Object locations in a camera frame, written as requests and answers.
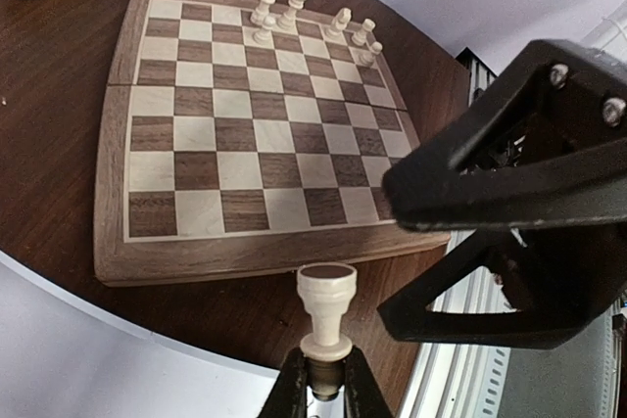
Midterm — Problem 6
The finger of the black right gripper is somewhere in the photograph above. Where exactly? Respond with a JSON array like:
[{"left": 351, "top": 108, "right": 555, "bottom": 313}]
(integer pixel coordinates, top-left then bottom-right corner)
[
  {"left": 378, "top": 223, "right": 622, "bottom": 349},
  {"left": 382, "top": 39, "right": 626, "bottom": 232}
]

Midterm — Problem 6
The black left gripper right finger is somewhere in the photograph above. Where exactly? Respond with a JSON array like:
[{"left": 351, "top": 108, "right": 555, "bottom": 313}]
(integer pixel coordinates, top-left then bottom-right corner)
[{"left": 344, "top": 347, "right": 392, "bottom": 418}]

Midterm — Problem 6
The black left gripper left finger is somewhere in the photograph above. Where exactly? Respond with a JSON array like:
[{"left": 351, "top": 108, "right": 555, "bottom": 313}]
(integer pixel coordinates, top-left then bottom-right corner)
[{"left": 258, "top": 348, "right": 308, "bottom": 418}]

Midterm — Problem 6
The wooden chess board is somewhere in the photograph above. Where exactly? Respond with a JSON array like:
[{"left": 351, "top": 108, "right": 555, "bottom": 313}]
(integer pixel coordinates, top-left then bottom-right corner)
[{"left": 94, "top": 0, "right": 449, "bottom": 286}]

